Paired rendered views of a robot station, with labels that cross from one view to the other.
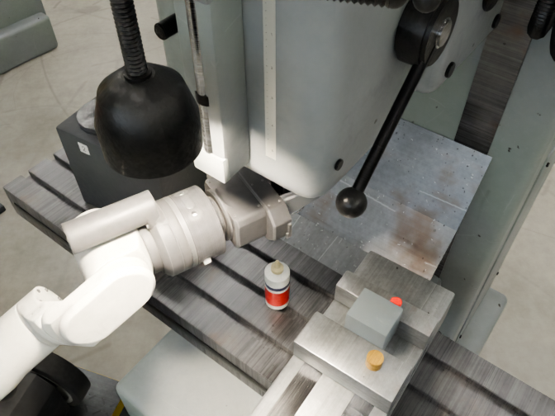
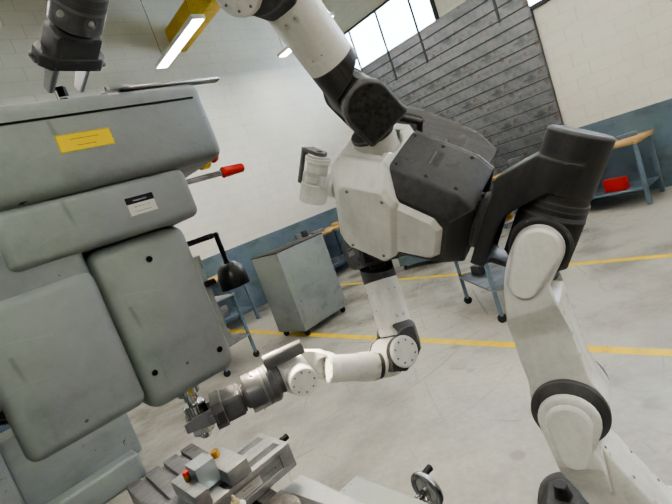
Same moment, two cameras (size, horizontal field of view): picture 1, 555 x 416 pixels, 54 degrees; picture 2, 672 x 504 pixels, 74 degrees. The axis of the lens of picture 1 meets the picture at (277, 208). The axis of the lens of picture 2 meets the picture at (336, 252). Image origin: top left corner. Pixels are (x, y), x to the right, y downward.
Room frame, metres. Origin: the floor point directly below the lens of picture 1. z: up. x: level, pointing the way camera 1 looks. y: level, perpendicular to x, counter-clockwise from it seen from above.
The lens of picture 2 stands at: (1.29, 0.61, 1.59)
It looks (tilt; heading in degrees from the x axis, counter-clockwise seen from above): 8 degrees down; 194
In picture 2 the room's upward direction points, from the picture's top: 20 degrees counter-clockwise
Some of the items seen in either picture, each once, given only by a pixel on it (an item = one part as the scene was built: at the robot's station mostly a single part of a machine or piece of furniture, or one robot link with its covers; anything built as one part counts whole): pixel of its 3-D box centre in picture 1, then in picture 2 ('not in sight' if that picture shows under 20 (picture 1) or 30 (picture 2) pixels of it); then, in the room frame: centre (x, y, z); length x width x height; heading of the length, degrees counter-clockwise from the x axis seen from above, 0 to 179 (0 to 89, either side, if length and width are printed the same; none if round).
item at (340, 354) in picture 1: (350, 360); (225, 465); (0.34, -0.10, 1.02); 0.15 x 0.06 x 0.04; 55
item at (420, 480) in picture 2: not in sight; (419, 496); (0.08, 0.29, 0.63); 0.16 x 0.12 x 0.12; 143
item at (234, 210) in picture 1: (222, 215); (239, 399); (0.43, 0.07, 1.22); 0.13 x 0.12 x 0.10; 31
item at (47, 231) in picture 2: not in sight; (93, 224); (0.51, -0.04, 1.68); 0.34 x 0.24 x 0.10; 143
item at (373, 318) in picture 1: (372, 322); (203, 471); (0.39, -0.13, 1.04); 0.06 x 0.05 x 0.06; 55
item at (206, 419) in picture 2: not in sight; (200, 423); (0.51, 0.00, 1.22); 0.06 x 0.02 x 0.03; 121
